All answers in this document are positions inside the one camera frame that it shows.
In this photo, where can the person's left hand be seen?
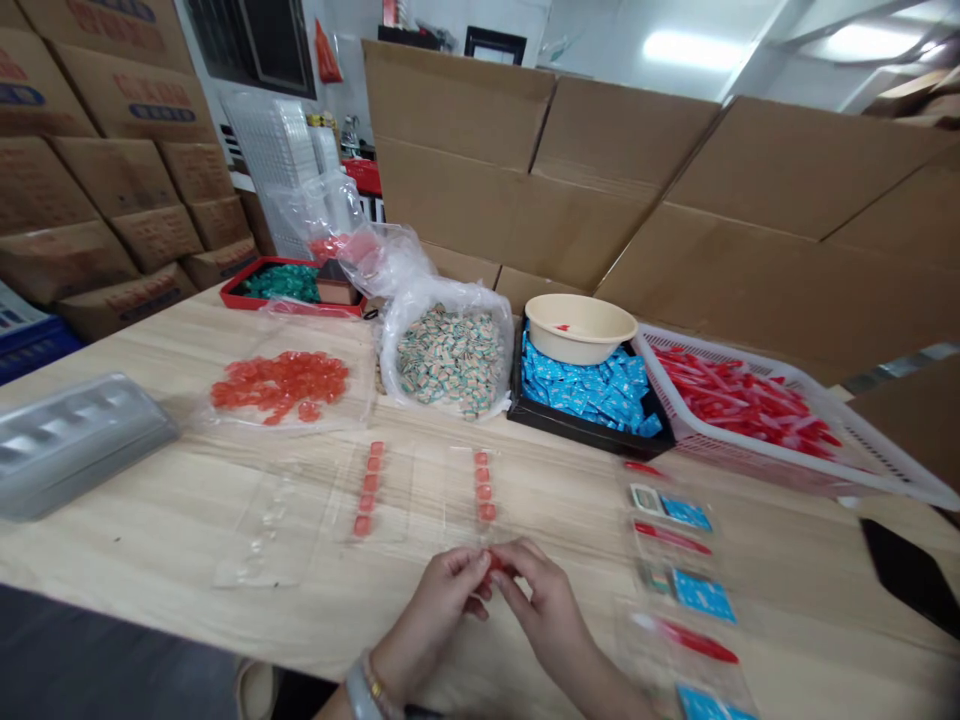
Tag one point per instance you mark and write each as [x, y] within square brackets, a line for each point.
[424, 622]

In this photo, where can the person's right hand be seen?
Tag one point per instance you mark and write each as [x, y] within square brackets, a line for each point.
[551, 611]

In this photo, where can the person's right fingers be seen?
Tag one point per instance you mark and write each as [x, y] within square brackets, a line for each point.
[521, 559]

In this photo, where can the person's left fingers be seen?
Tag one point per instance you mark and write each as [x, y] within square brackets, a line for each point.
[465, 561]

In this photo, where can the clear plastic blister tray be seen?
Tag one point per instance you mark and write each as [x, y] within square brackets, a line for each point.
[262, 525]
[390, 517]
[461, 517]

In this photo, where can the small white packet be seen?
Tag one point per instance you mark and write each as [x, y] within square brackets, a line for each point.
[646, 500]

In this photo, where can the single striped candy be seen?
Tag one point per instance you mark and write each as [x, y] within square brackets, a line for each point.
[658, 581]

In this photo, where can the black shallow box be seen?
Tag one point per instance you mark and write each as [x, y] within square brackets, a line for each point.
[592, 439]

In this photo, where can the long red stick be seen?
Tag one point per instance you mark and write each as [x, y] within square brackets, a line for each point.
[694, 641]
[671, 538]

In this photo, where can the short red stick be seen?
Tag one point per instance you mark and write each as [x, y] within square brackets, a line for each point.
[645, 469]

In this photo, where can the small blue packet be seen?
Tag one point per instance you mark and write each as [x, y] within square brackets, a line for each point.
[703, 595]
[709, 706]
[686, 514]

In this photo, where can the pile of blue packets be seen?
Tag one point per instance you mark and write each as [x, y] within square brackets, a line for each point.
[585, 390]

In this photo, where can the pile of striped candies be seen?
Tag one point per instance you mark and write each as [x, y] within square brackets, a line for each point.
[450, 360]

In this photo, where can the long clear blister tray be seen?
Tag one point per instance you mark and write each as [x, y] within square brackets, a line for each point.
[750, 592]

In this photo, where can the beige plastic bowl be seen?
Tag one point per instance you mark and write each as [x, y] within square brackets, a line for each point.
[581, 334]

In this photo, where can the clear bag holding striped candies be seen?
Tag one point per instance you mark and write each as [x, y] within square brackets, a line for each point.
[397, 315]

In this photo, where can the pile of orange candies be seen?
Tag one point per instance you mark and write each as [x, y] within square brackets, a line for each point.
[281, 384]

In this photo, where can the pile of red sticks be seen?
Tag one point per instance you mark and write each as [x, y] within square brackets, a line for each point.
[750, 405]

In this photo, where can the small brown box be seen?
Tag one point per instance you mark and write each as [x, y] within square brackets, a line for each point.
[337, 283]

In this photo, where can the pile of green candies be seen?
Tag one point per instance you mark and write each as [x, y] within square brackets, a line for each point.
[281, 283]

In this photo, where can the clear bag with orange candies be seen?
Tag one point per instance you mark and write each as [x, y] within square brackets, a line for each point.
[352, 244]

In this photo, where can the red shallow tray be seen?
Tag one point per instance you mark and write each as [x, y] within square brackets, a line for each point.
[234, 294]

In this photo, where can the white plastic basket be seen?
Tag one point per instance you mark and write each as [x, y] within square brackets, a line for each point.
[885, 465]

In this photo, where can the large flattened cardboard cartons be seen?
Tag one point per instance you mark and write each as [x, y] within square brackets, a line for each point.
[637, 187]

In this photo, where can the black phone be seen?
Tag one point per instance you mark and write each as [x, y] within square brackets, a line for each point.
[911, 570]

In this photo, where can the red plastic basket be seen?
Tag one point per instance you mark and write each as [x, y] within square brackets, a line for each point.
[361, 174]

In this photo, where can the stack of grey plastic trays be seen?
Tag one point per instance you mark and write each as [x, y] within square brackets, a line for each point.
[71, 442]

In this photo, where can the brown cardboard box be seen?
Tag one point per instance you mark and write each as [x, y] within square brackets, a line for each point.
[911, 427]

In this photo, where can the bagged stack of clear trays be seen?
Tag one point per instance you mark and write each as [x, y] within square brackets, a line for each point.
[274, 165]

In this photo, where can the blue plastic crate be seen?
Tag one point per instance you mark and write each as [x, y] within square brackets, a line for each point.
[30, 341]

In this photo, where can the red hanging plastic bag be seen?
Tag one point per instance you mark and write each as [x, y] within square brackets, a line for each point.
[328, 56]

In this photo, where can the stack of printed cartons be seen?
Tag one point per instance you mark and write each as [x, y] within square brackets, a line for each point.
[112, 172]

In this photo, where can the dark window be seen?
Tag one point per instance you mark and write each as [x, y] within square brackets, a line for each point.
[251, 41]

